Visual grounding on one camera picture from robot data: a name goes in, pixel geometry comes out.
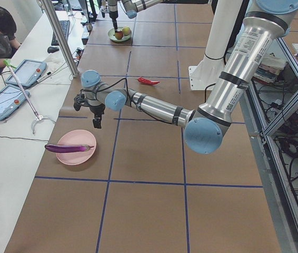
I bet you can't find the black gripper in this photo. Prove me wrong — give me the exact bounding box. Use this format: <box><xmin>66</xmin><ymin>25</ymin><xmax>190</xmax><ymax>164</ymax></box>
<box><xmin>90</xmin><ymin>104</ymin><xmax>105</xmax><ymax>129</ymax></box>
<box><xmin>111</xmin><ymin>12</ymin><xmax>118</xmax><ymax>30</ymax></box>

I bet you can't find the pale pink green peach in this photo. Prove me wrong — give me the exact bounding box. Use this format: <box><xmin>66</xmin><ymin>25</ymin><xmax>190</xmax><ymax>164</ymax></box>
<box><xmin>122</xmin><ymin>26</ymin><xmax>132</xmax><ymax>36</ymax></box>

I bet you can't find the red yellow pomegranate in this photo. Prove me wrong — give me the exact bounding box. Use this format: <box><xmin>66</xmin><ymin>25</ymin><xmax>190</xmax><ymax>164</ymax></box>
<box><xmin>114</xmin><ymin>31</ymin><xmax>124</xmax><ymax>40</ymax></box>

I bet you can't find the purple eggplant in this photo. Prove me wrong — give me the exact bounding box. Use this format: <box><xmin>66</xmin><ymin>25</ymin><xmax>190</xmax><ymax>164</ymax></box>
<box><xmin>44</xmin><ymin>144</ymin><xmax>95</xmax><ymax>153</ymax></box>

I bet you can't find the red chili pepper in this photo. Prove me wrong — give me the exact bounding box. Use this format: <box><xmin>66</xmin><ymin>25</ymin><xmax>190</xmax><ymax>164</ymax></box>
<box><xmin>137</xmin><ymin>77</ymin><xmax>160</xmax><ymax>85</ymax></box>

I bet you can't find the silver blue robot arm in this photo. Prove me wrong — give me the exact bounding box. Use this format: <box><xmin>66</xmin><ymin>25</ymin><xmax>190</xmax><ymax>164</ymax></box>
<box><xmin>107</xmin><ymin>0</ymin><xmax>163</xmax><ymax>31</ymax></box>
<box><xmin>74</xmin><ymin>1</ymin><xmax>298</xmax><ymax>154</ymax></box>

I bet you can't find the light green plate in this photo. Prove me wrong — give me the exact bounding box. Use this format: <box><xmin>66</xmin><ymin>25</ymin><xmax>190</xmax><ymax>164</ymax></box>
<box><xmin>108</xmin><ymin>26</ymin><xmax>132</xmax><ymax>42</ymax></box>

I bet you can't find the pink plate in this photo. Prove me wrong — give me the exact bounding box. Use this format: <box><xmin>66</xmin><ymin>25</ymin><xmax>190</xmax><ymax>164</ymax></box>
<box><xmin>56</xmin><ymin>130</ymin><xmax>97</xmax><ymax>166</ymax></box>

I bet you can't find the black keyboard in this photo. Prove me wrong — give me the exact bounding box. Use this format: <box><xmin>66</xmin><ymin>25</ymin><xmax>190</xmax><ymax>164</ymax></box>
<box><xmin>51</xmin><ymin>20</ymin><xmax>71</xmax><ymax>46</ymax></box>

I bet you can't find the reacher grabber stick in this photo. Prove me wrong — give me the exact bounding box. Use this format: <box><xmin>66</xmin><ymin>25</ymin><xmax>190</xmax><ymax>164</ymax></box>
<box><xmin>4</xmin><ymin>60</ymin><xmax>56</xmax><ymax>135</ymax></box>

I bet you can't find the black computer mouse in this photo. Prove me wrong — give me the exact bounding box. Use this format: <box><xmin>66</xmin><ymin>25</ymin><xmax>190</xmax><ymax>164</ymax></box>
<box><xmin>47</xmin><ymin>46</ymin><xmax>59</xmax><ymax>53</ymax></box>

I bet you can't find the upper teach pendant tablet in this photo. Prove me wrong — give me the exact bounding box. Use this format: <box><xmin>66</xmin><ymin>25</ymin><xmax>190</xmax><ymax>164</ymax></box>
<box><xmin>12</xmin><ymin>59</ymin><xmax>47</xmax><ymax>89</ymax></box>

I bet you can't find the teach pendant tablet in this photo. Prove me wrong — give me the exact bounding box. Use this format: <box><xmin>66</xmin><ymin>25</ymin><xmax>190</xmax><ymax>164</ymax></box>
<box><xmin>0</xmin><ymin>85</ymin><xmax>26</xmax><ymax>121</ymax></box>
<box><xmin>12</xmin><ymin>59</ymin><xmax>47</xmax><ymax>89</ymax></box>

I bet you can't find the lower teach pendant tablet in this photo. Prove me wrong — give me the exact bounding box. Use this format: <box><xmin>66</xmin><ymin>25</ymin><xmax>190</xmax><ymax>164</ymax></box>
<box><xmin>0</xmin><ymin>85</ymin><xmax>26</xmax><ymax>121</ymax></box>

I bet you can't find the stack of books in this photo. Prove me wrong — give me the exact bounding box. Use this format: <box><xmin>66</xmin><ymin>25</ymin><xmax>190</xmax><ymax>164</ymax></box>
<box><xmin>253</xmin><ymin>54</ymin><xmax>286</xmax><ymax>83</ymax></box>

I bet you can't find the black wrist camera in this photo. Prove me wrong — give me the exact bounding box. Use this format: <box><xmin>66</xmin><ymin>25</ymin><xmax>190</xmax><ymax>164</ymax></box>
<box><xmin>73</xmin><ymin>93</ymin><xmax>87</xmax><ymax>111</ymax></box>

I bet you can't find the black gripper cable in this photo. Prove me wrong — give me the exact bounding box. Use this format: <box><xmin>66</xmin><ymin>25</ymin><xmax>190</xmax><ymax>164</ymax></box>
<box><xmin>93</xmin><ymin>77</ymin><xmax>139</xmax><ymax>111</ymax></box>

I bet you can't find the aluminium frame post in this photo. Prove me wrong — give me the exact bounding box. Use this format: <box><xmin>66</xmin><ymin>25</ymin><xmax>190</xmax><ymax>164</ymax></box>
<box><xmin>40</xmin><ymin>0</ymin><xmax>78</xmax><ymax>77</ymax></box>

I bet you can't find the aluminium side frame rack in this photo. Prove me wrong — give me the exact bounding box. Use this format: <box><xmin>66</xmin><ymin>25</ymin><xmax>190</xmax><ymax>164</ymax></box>
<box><xmin>241</xmin><ymin>39</ymin><xmax>298</xmax><ymax>252</ymax></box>

